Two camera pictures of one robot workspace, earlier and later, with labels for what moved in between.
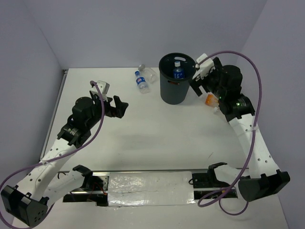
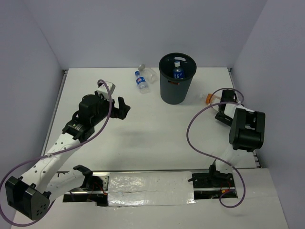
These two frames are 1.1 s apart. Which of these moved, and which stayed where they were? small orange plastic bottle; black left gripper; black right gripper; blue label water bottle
Moved: black right gripper
Stayed: black left gripper; small orange plastic bottle; blue label water bottle
